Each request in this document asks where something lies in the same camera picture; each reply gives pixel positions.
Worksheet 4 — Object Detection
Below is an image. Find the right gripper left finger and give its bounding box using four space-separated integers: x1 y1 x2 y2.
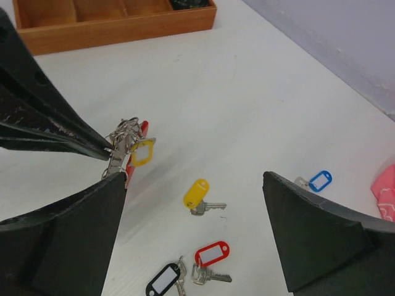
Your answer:
1 173 127 295

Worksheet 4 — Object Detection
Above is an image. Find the black coiled item in tray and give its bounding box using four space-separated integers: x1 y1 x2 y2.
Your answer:
170 0 209 10

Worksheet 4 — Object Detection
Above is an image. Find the key with yellow tag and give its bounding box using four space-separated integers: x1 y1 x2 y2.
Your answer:
183 178 227 216

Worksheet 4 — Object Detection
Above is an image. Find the key with light blue tag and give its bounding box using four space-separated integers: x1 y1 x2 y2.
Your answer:
294 170 333 193

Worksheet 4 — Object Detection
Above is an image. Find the pink patterned cloth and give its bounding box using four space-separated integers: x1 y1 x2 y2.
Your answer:
370 164 395 222

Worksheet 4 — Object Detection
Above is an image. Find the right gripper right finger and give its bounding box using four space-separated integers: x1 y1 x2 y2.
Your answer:
262 171 394 295

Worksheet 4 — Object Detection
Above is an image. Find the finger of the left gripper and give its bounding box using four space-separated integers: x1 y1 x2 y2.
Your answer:
1 86 110 160
1 10 111 148

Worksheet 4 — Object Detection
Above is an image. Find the wooden compartment tray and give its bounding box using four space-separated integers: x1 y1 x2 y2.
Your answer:
13 1 217 56

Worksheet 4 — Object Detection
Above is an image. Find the key with red tag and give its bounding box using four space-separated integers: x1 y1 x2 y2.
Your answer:
191 240 232 286

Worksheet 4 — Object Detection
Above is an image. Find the key with black tag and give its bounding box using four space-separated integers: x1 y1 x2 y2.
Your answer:
145 256 186 296

